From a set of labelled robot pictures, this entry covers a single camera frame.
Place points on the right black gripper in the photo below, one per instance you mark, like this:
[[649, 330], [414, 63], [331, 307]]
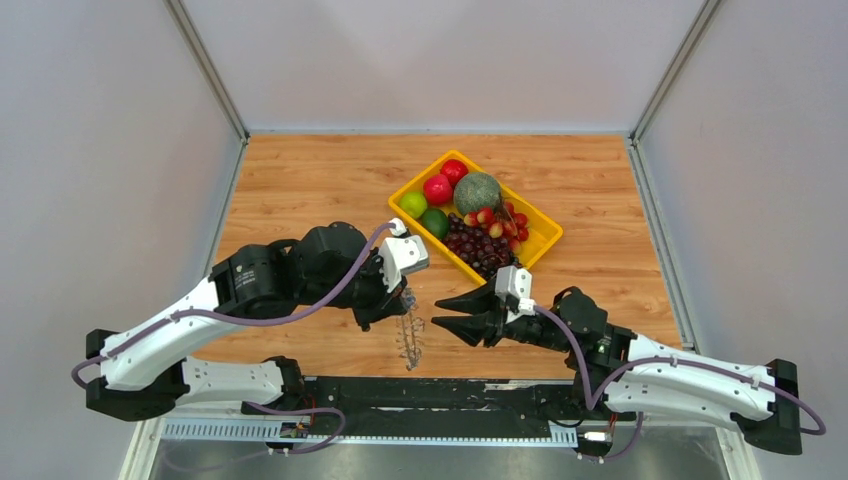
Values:
[[489, 323]]

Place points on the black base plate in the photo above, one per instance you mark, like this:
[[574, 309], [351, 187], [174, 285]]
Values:
[[447, 408]]

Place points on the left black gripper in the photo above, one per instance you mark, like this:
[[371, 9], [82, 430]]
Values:
[[386, 304]]

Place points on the dark green lime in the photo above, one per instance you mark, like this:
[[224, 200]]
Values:
[[436, 222]]

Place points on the red apple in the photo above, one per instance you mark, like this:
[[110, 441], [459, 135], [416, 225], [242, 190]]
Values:
[[454, 170]]

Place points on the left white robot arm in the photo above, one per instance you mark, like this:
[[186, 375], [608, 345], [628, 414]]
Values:
[[151, 369]]

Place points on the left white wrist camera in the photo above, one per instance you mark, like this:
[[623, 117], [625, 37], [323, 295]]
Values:
[[403, 254]]

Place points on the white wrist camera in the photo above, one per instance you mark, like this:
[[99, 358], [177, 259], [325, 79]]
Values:
[[403, 254], [513, 287]]

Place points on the red pomegranate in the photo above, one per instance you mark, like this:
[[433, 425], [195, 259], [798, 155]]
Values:
[[438, 190]]

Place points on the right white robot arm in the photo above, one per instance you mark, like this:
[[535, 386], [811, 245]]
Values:
[[618, 371]]

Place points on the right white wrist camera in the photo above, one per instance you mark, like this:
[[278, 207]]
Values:
[[513, 287]]

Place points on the purple grape bunch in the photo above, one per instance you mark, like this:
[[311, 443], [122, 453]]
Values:
[[484, 259]]

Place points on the green netted melon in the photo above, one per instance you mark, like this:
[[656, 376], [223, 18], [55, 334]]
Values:
[[475, 191]]

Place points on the light green apple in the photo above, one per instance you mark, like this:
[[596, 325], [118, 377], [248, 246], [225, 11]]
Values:
[[413, 204]]

